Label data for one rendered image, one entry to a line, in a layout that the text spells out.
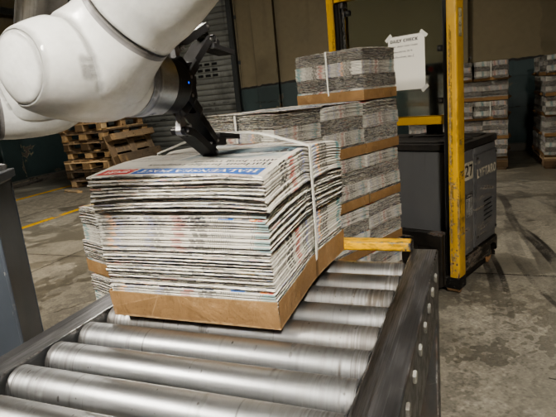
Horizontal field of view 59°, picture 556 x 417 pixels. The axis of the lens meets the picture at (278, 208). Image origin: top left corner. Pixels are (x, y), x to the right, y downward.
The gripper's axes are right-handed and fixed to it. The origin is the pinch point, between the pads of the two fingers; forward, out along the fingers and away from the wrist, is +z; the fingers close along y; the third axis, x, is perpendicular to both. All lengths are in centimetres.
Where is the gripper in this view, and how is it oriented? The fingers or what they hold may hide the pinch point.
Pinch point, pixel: (226, 93)
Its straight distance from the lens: 86.4
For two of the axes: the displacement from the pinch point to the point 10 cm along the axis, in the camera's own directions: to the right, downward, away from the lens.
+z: 3.8, -1.5, 9.1
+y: 0.5, 9.9, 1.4
